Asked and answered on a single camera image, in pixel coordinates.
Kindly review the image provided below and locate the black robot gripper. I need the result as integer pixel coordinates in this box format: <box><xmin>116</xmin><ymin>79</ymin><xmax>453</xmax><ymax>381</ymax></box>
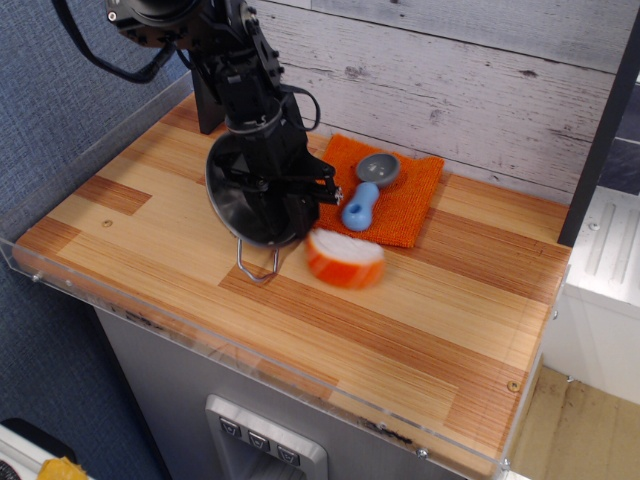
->
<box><xmin>212</xmin><ymin>113</ymin><xmax>343</xmax><ymax>239</ymax></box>

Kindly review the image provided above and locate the stainless steel colander bowl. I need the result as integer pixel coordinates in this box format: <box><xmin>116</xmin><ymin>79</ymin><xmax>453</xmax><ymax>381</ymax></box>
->
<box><xmin>205</xmin><ymin>148</ymin><xmax>302</xmax><ymax>284</ymax></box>

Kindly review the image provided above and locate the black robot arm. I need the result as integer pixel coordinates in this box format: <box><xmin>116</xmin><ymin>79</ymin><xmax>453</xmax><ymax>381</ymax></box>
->
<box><xmin>106</xmin><ymin>1</ymin><xmax>341</xmax><ymax>247</ymax></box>

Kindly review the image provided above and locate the orange salmon sushi toy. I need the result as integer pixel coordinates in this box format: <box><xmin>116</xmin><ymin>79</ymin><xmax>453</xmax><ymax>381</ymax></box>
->
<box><xmin>306</xmin><ymin>229</ymin><xmax>386</xmax><ymax>289</ymax></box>

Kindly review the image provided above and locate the blue grey ice cream scoop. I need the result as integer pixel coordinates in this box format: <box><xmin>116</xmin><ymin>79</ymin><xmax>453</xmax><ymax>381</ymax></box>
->
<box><xmin>341</xmin><ymin>153</ymin><xmax>401</xmax><ymax>232</ymax></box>

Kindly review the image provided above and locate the orange knitted cloth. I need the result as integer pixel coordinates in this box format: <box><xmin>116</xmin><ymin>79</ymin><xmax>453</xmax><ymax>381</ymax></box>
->
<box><xmin>315</xmin><ymin>134</ymin><xmax>444</xmax><ymax>248</ymax></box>

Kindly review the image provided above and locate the clear acrylic table guard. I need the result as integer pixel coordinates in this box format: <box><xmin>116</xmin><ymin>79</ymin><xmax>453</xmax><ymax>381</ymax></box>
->
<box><xmin>1</xmin><ymin>69</ymin><xmax>569</xmax><ymax>479</ymax></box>

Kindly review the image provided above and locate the grey cabinet front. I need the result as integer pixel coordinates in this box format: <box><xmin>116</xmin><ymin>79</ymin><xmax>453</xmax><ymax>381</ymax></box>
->
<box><xmin>97</xmin><ymin>310</ymin><xmax>456</xmax><ymax>479</ymax></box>

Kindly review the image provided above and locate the silver dispenser button panel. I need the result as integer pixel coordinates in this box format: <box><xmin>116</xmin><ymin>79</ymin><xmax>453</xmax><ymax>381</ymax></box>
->
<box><xmin>205</xmin><ymin>394</ymin><xmax>329</xmax><ymax>479</ymax></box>

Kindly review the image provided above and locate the white grooved side unit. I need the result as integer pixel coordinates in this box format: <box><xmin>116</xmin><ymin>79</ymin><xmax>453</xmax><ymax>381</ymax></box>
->
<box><xmin>542</xmin><ymin>187</ymin><xmax>639</xmax><ymax>403</ymax></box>

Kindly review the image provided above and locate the black and yellow object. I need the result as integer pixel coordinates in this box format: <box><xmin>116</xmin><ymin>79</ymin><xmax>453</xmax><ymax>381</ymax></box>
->
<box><xmin>1</xmin><ymin>418</ymin><xmax>91</xmax><ymax>480</ymax></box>

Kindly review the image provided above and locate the dark grey left post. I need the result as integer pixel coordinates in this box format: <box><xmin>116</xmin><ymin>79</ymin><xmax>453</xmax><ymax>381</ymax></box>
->
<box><xmin>192</xmin><ymin>70</ymin><xmax>225</xmax><ymax>135</ymax></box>

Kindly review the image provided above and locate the dark grey post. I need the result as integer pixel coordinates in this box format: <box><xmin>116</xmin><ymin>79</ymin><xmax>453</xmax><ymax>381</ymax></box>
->
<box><xmin>557</xmin><ymin>13</ymin><xmax>639</xmax><ymax>247</ymax></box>
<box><xmin>192</xmin><ymin>70</ymin><xmax>225</xmax><ymax>135</ymax></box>

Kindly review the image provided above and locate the dark grey right post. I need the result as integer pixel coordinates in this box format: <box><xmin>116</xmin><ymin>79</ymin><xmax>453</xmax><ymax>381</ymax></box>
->
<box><xmin>557</xmin><ymin>13</ymin><xmax>639</xmax><ymax>247</ymax></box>

